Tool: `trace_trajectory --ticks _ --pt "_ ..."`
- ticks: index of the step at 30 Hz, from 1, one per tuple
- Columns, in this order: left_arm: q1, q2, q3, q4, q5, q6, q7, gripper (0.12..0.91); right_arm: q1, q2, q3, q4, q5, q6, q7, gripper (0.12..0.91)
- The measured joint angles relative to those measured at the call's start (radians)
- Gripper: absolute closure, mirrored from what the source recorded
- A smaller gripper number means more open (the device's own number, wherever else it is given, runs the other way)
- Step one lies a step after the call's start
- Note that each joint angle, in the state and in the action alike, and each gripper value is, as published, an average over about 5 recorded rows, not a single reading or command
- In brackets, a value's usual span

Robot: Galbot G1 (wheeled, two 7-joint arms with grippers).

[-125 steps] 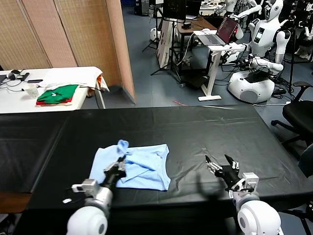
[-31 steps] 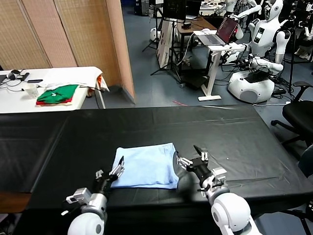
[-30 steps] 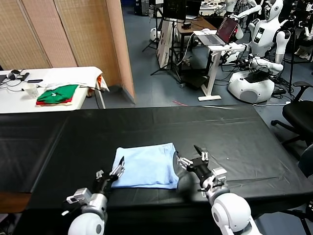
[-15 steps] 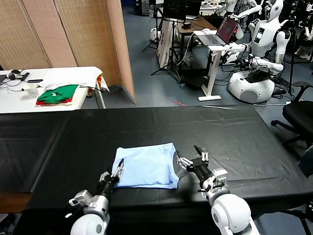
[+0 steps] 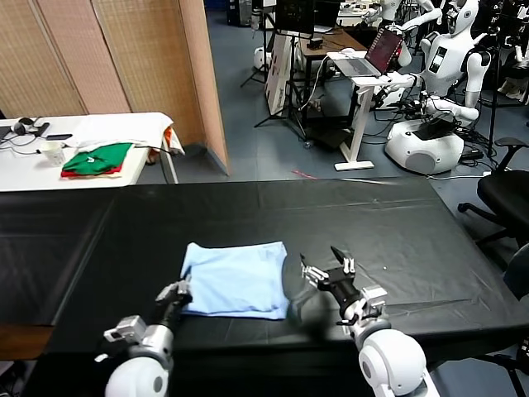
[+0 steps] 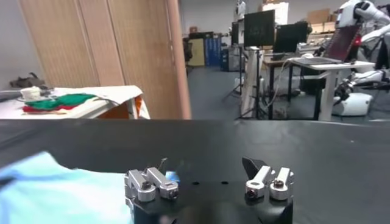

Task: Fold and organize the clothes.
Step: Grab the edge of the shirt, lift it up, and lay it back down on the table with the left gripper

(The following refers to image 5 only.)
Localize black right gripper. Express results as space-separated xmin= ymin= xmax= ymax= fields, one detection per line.
xmin=299 ymin=246 xmax=365 ymax=309

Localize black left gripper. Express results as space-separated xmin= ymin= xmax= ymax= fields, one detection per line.
xmin=155 ymin=273 xmax=193 ymax=328

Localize light blue t-shirt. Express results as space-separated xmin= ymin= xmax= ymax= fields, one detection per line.
xmin=179 ymin=242 xmax=290 ymax=321

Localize black table cover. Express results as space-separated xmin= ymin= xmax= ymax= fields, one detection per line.
xmin=0 ymin=177 xmax=529 ymax=363

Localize green folded shirt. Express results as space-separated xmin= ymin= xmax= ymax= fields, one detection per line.
xmin=61 ymin=142 xmax=133 ymax=175

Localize white standing desk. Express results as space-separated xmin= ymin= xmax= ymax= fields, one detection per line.
xmin=326 ymin=51 xmax=408 ymax=173

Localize orange cloth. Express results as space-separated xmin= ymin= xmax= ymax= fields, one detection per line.
xmin=147 ymin=127 xmax=174 ymax=163

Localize red folded shirt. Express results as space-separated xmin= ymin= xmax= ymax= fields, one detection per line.
xmin=60 ymin=159 xmax=125 ymax=179

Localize brown wooden table corner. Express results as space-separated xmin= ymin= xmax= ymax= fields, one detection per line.
xmin=0 ymin=324 xmax=55 ymax=360

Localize white table with cloth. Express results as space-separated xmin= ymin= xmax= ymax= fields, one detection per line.
xmin=65 ymin=113 xmax=186 ymax=156

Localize white paper cup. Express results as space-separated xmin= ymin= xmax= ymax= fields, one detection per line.
xmin=44 ymin=141 xmax=65 ymax=166

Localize black office chair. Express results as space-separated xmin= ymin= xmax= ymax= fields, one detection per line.
xmin=457 ymin=136 xmax=529 ymax=245

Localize dark grey chair back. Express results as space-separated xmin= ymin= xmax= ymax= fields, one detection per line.
xmin=503 ymin=243 xmax=529 ymax=301

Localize black tripod stand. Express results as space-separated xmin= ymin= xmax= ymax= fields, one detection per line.
xmin=254 ymin=35 xmax=311 ymax=144

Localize white side table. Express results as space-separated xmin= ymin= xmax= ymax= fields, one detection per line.
xmin=0 ymin=112 xmax=179 ymax=192

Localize grey open laptop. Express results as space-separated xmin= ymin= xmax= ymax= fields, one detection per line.
xmin=337 ymin=28 xmax=404 ymax=78

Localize white leaning board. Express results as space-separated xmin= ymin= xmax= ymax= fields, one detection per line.
xmin=264 ymin=32 xmax=298 ymax=117

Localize black headphones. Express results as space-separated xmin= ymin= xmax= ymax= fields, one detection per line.
xmin=12 ymin=117 xmax=38 ymax=136

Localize brown wooden desk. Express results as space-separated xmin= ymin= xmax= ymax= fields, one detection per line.
xmin=299 ymin=28 xmax=381 ymax=125

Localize white humanoid robot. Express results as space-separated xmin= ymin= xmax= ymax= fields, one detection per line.
xmin=384 ymin=0 xmax=493 ymax=175

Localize black light stand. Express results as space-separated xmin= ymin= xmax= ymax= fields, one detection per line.
xmin=239 ymin=7 xmax=276 ymax=88

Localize wooden folding screen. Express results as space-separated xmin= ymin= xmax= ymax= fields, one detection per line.
xmin=0 ymin=0 xmax=230 ymax=177

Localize black monitor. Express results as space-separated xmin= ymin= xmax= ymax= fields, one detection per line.
xmin=274 ymin=0 xmax=317 ymax=36

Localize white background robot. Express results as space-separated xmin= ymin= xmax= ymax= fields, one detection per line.
xmin=363 ymin=0 xmax=443 ymax=32

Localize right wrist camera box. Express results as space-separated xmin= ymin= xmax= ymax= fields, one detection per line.
xmin=359 ymin=284 xmax=389 ymax=318

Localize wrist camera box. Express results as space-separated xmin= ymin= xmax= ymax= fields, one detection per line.
xmin=102 ymin=315 xmax=148 ymax=344
xmin=359 ymin=284 xmax=389 ymax=318

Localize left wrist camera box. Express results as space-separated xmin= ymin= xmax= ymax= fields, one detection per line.
xmin=102 ymin=315 xmax=148 ymax=344

